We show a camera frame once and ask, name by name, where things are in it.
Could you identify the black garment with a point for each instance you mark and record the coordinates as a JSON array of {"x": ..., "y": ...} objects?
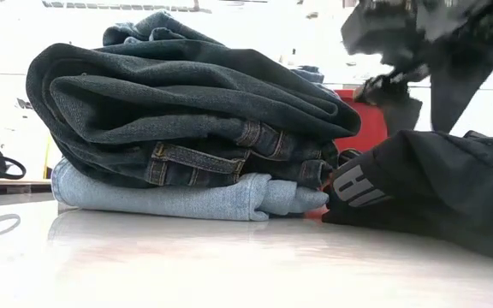
[{"x": 443, "y": 192}]

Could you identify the dark blue denim jeans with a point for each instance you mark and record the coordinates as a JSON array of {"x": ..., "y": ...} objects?
[{"x": 165, "y": 98}]

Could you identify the light blue denim jeans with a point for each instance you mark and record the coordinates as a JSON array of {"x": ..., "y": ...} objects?
[{"x": 165, "y": 201}]

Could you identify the red plastic bin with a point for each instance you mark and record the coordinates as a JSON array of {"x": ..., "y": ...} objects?
[{"x": 370, "y": 124}]

